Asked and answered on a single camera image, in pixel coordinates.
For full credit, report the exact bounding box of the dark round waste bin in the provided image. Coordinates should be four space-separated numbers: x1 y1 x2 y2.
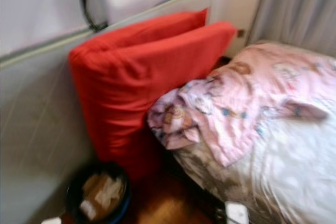
66 162 131 224

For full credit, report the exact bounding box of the red folded mattress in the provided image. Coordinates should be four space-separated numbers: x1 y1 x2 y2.
68 8 237 183

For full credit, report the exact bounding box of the cardboard and paper rubbish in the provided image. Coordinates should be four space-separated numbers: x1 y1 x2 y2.
79 173 124 220

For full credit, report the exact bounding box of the pink cartoon print blanket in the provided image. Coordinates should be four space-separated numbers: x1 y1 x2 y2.
147 43 336 168

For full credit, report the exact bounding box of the bed with white floral sheet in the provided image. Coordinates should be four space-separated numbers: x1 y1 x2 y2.
171 39 336 224

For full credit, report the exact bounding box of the grey curtain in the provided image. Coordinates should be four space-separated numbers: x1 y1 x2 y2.
247 0 336 59

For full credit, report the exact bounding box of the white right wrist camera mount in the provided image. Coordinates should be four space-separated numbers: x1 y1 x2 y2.
226 201 249 224

